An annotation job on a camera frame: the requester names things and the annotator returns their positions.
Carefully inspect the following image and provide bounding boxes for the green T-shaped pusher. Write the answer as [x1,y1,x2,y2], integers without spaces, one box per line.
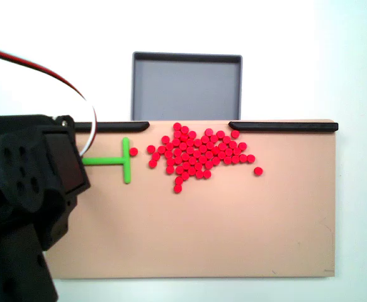
[81,137,131,185]

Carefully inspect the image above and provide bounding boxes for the grey plastic tray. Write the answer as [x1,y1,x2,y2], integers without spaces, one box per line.
[131,51,244,121]

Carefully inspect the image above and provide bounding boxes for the black edge rail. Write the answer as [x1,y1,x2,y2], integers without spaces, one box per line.
[72,121,150,133]
[228,121,339,133]

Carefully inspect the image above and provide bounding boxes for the tan flat board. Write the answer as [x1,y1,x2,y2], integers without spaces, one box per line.
[44,118,337,280]

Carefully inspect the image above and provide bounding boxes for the brown pusher handle block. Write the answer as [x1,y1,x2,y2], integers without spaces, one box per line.
[42,128,92,199]

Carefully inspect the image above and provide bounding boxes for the white red black servo cable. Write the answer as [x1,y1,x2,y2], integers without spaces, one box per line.
[0,43,98,157]

